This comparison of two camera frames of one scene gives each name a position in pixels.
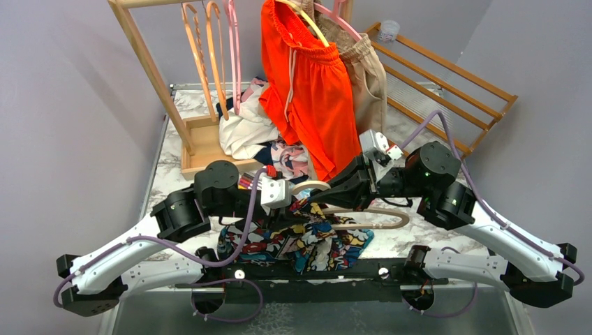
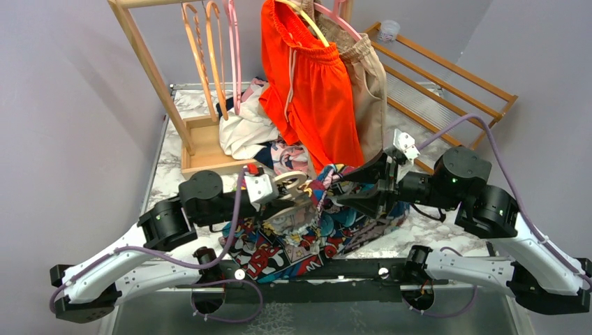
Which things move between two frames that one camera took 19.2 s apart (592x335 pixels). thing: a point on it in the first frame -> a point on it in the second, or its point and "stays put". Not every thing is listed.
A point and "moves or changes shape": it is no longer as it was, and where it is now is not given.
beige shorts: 363,69 stays put
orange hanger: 219,79 stays put
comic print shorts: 305,243 moves or changes shape
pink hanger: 234,55 stays put
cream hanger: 403,223 moves or changes shape
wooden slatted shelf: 437,95 stays put
